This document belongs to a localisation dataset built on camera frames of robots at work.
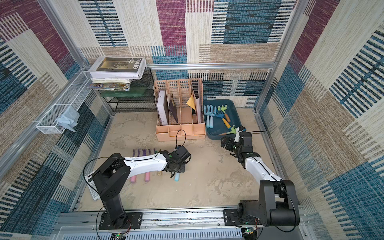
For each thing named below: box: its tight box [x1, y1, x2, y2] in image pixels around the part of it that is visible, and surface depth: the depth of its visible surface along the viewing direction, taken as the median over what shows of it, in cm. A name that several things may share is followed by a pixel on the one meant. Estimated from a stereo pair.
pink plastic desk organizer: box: [153, 78, 206, 142], surface depth 105 cm
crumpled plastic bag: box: [57, 105, 80, 133], surface depth 69 cm
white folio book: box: [88, 56, 147, 80], surface depth 85 cm
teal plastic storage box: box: [203, 99, 242, 140], surface depth 115 cm
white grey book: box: [157, 90, 169, 126], surface depth 102 cm
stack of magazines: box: [89, 78, 130, 92], surface depth 83 cm
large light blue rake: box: [174, 172, 181, 182], surface depth 87 cm
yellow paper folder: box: [186, 93, 195, 110], surface depth 91 cm
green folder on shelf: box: [100, 86, 147, 97], surface depth 96 cm
